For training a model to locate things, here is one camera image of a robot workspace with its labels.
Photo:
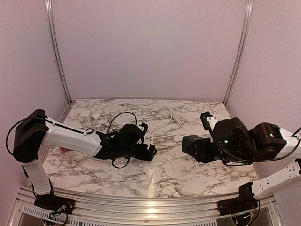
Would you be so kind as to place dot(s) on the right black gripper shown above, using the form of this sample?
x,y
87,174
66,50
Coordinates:
x,y
207,157

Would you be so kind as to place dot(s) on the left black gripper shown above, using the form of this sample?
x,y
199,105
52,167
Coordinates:
x,y
142,155

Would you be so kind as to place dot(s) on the dark green cube adapter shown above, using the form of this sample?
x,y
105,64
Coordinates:
x,y
190,144

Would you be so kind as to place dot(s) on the pink triangular power strip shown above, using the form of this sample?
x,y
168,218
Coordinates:
x,y
63,150

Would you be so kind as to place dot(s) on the white short power strip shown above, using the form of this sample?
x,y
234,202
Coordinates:
x,y
148,139

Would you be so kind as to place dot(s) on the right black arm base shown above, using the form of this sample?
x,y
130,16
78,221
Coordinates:
x,y
245,201

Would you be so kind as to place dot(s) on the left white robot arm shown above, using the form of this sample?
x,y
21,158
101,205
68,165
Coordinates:
x,y
25,137

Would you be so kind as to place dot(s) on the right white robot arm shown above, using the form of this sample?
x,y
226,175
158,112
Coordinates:
x,y
231,141

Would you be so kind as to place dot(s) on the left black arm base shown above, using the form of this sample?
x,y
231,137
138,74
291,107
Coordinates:
x,y
55,203

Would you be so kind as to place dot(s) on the white charger left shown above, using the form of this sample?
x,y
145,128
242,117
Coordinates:
x,y
85,116

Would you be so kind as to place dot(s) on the aluminium front table rail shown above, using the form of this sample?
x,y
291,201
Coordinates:
x,y
102,210

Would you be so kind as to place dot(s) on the right aluminium corner post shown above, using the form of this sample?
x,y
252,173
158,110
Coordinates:
x,y
240,51

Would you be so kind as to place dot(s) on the aluminium corner post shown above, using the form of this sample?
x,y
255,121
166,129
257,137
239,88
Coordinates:
x,y
55,46
240,51

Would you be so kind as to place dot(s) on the left aluminium corner post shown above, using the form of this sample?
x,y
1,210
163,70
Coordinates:
x,y
55,46

